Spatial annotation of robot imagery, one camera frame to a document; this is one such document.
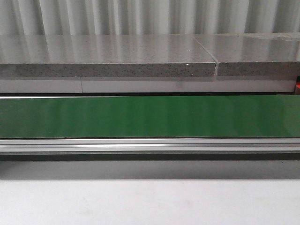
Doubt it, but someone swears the green conveyor belt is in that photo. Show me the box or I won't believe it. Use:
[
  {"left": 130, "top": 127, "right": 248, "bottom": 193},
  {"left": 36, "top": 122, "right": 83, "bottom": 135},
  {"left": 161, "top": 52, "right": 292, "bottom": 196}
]
[{"left": 0, "top": 95, "right": 300, "bottom": 139}]

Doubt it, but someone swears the grey speckled stone slab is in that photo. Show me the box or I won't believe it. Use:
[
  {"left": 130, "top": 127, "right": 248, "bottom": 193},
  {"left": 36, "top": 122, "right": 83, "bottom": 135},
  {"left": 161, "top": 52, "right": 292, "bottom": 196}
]
[{"left": 0, "top": 35, "right": 216, "bottom": 77}]

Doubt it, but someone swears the white curtain backdrop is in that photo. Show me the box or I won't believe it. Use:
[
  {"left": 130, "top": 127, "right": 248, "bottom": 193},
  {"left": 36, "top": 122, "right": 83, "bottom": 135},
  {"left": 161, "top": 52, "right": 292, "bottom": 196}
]
[{"left": 0, "top": 0, "right": 300, "bottom": 35}]

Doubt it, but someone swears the aluminium conveyor frame rail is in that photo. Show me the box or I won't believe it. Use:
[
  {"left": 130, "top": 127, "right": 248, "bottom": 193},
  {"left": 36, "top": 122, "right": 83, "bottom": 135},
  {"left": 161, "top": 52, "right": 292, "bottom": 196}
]
[{"left": 0, "top": 138, "right": 300, "bottom": 155}]

